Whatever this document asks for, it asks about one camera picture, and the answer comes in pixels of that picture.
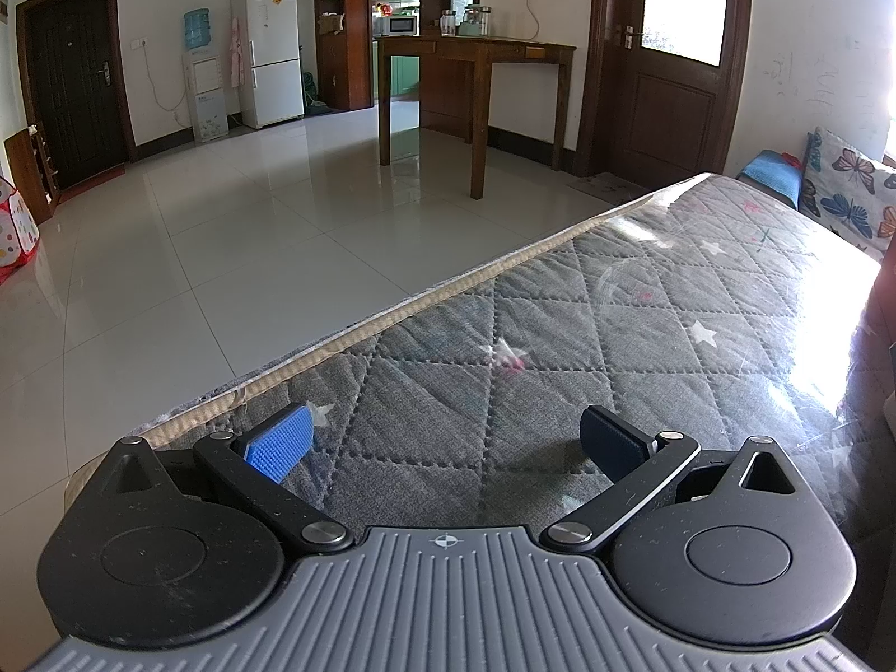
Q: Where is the blue towel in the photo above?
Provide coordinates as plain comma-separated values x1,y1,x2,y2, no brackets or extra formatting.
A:
735,149,806,211

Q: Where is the wooden side table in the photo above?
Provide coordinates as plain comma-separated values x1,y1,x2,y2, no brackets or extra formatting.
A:
374,35,578,200

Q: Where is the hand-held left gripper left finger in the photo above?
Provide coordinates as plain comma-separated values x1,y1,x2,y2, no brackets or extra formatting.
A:
91,402,354,553

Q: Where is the red dotted play tent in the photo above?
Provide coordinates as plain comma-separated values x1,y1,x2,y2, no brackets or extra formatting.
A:
0,175,41,286

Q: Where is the pink hanging cloth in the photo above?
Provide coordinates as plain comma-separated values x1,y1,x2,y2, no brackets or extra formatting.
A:
226,14,244,88

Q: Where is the white fridge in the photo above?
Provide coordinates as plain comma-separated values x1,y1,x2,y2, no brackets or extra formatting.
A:
231,0,307,130

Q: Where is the dark entry door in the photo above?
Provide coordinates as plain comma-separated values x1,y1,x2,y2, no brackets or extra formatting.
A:
17,0,137,190

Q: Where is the butterfly print cushion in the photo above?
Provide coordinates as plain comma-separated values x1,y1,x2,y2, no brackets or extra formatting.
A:
798,127,896,253

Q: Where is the grey quilted star tablecloth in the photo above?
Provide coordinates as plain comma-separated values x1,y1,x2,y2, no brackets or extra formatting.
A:
63,171,886,554

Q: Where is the white water dispenser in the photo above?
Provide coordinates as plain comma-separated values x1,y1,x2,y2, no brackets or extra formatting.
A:
182,9,230,144

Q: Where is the wooden shoe rack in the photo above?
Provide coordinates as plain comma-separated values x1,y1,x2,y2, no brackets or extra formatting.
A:
3,122,58,225

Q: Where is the grey doormat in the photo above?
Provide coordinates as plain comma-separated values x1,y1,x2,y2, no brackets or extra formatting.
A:
566,171,641,202

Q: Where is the brown door with glass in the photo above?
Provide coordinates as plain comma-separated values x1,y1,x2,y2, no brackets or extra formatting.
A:
577,0,755,183

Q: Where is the wooden shelf cabinet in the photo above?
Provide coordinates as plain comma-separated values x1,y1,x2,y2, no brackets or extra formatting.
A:
312,0,484,113

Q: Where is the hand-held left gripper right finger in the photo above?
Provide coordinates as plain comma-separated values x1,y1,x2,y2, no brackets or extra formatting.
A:
539,404,806,553

